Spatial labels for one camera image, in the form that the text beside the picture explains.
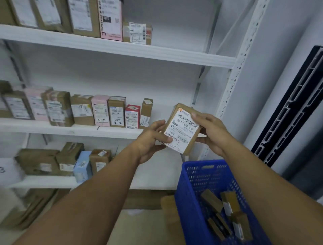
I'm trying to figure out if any person's left forearm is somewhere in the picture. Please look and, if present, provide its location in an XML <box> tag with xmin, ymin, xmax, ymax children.
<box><xmin>12</xmin><ymin>149</ymin><xmax>142</xmax><ymax>245</ymax></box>

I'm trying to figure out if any person's right forearm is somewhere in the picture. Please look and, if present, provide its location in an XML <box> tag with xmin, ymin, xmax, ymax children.
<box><xmin>222</xmin><ymin>141</ymin><xmax>323</xmax><ymax>245</ymax></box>

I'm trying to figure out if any small parcel yellow tape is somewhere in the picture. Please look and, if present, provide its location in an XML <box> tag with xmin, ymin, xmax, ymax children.
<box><xmin>7</xmin><ymin>0</ymin><xmax>38</xmax><ymax>28</ymax></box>

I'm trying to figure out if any pink box wrinkled label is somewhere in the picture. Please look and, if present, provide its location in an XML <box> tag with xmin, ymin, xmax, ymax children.
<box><xmin>91</xmin><ymin>95</ymin><xmax>111</xmax><ymax>127</ymax></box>

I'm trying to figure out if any small red box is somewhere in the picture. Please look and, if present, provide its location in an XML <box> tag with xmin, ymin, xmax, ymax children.
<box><xmin>125</xmin><ymin>105</ymin><xmax>141</xmax><ymax>129</ymax></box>

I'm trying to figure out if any brown box labelled 4004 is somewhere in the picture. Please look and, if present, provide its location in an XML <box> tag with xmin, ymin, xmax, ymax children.
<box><xmin>161</xmin><ymin>103</ymin><xmax>202</xmax><ymax>156</ymax></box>

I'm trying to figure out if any pink black lettered box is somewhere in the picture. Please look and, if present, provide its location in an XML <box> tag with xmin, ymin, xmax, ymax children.
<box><xmin>97</xmin><ymin>0</ymin><xmax>124</xmax><ymax>42</ymax></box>

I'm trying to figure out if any person's left hand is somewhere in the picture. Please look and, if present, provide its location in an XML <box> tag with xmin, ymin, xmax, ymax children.
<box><xmin>134</xmin><ymin>120</ymin><xmax>173</xmax><ymax>165</ymax></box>

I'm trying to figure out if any green printed cardboard box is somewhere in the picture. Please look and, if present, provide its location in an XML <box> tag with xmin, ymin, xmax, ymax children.
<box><xmin>15</xmin><ymin>148</ymin><xmax>61</xmax><ymax>176</ymax></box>

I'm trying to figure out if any white paper shelf label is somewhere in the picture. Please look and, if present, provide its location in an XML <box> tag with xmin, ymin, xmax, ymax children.
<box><xmin>0</xmin><ymin>157</ymin><xmax>26</xmax><ymax>187</ymax></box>

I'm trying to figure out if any light blue box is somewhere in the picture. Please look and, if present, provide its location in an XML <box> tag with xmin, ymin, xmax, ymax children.
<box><xmin>73</xmin><ymin>151</ymin><xmax>93</xmax><ymax>183</ymax></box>

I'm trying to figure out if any folded cardboard pad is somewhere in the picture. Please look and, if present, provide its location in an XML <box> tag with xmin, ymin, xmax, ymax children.
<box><xmin>0</xmin><ymin>188</ymin><xmax>57</xmax><ymax>230</ymax></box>

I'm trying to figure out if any brown parcel 1012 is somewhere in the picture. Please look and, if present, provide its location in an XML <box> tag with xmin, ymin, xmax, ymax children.
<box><xmin>70</xmin><ymin>94</ymin><xmax>95</xmax><ymax>126</ymax></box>

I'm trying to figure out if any blue plastic crate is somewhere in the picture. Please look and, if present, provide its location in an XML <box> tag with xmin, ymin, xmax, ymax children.
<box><xmin>175</xmin><ymin>159</ymin><xmax>272</xmax><ymax>245</ymax></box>

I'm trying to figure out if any narrow brown box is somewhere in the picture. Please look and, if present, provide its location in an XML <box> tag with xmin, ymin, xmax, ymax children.
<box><xmin>139</xmin><ymin>98</ymin><xmax>154</xmax><ymax>129</ymax></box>

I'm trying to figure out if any person's right hand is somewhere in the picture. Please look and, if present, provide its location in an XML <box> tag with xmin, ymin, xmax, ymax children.
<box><xmin>190</xmin><ymin>112</ymin><xmax>234</xmax><ymax>157</ymax></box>

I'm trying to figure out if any brown box labelled 2490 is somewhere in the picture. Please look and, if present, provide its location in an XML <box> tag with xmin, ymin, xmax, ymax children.
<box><xmin>108</xmin><ymin>96</ymin><xmax>127</xmax><ymax>128</ymax></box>

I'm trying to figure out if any white metal shelf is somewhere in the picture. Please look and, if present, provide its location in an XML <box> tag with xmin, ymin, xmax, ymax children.
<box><xmin>0</xmin><ymin>0</ymin><xmax>271</xmax><ymax>190</ymax></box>

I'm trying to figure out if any red-taped parcel marked 1-2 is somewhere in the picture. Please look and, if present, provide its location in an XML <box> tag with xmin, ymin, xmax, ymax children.
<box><xmin>41</xmin><ymin>90</ymin><xmax>74</xmax><ymax>127</ymax></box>

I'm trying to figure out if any brown parcel with black tape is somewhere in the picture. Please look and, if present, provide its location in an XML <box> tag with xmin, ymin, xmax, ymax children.
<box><xmin>207</xmin><ymin>213</ymin><xmax>233</xmax><ymax>242</ymax></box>

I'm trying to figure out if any taped brown parcel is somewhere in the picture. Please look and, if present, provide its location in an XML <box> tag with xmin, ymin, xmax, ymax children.
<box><xmin>122</xmin><ymin>21</ymin><xmax>153</xmax><ymax>46</ymax></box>

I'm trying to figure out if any torn brown cardboard sheet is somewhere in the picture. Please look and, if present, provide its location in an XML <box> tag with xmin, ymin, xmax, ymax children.
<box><xmin>50</xmin><ymin>188</ymin><xmax>71</xmax><ymax>202</ymax></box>

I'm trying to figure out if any white standing air conditioner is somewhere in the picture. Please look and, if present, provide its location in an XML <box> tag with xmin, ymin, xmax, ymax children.
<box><xmin>243</xmin><ymin>15</ymin><xmax>323</xmax><ymax>175</ymax></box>

